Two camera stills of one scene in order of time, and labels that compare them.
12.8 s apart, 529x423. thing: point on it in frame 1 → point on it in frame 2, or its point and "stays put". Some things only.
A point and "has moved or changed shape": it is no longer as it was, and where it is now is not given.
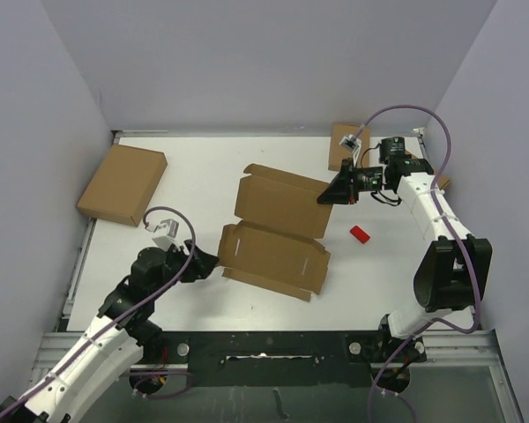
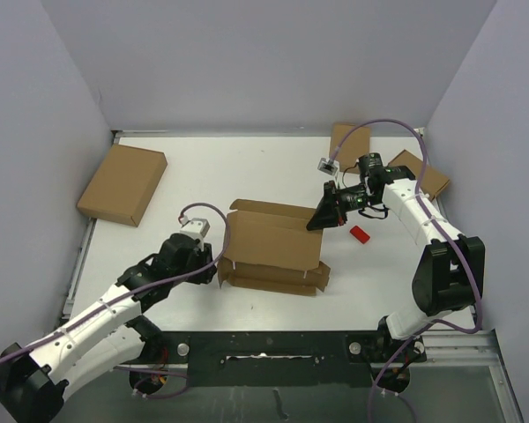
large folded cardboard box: (122, 186) stays put
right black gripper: (341, 191) → (329, 213)
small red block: (360, 234) stays put
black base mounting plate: (279, 358) stays put
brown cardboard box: (274, 243) has moved or changed shape
